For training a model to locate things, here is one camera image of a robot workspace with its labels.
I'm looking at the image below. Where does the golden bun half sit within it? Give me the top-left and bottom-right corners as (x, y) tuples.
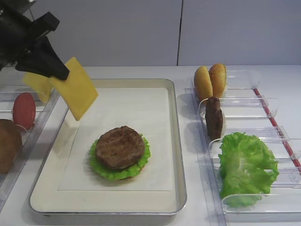
(209, 64), (227, 98)
(194, 66), (213, 101)

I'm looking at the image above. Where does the green lettuce leaf in rack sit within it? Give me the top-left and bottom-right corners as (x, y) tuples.
(219, 132), (279, 208)

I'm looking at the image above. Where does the clear divider rack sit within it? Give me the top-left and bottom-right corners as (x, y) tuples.
(185, 70), (301, 226)
(0, 84), (59, 209)

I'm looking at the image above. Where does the cream metal baking tray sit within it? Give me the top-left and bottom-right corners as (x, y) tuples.
(30, 79), (187, 215)

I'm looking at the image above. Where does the brown top bun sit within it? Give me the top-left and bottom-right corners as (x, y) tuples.
(0, 119), (23, 174)

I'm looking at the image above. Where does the white parchment paper sheet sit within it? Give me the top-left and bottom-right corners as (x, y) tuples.
(59, 88), (174, 191)

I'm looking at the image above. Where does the upright brown meat patty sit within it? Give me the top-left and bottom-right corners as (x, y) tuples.
(205, 97), (223, 140)

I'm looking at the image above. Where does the bottom bun on tray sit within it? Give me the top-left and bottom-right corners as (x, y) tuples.
(101, 164), (148, 181)

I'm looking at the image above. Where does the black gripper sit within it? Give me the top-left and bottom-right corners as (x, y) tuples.
(0, 0), (70, 81)

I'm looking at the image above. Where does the green lettuce leaf on tray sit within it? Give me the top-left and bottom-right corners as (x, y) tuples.
(89, 134), (151, 181)

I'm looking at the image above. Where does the golden bun half left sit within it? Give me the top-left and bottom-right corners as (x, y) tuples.
(194, 66), (213, 101)

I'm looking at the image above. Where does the golden bun half right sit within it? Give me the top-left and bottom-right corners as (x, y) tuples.
(209, 64), (227, 98)

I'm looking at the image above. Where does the clear right divider rack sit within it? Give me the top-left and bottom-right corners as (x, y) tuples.
(185, 70), (301, 226)

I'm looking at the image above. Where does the brown meat patty on tray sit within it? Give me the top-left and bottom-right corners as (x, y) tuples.
(95, 126), (146, 170)

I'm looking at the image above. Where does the yellow cheese slice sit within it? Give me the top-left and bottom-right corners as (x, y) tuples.
(49, 57), (98, 121)
(23, 72), (53, 104)

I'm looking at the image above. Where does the red tomato slice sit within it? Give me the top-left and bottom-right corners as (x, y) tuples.
(13, 92), (36, 130)

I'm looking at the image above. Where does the clear left divider rack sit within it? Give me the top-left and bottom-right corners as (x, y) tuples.
(0, 84), (59, 209)

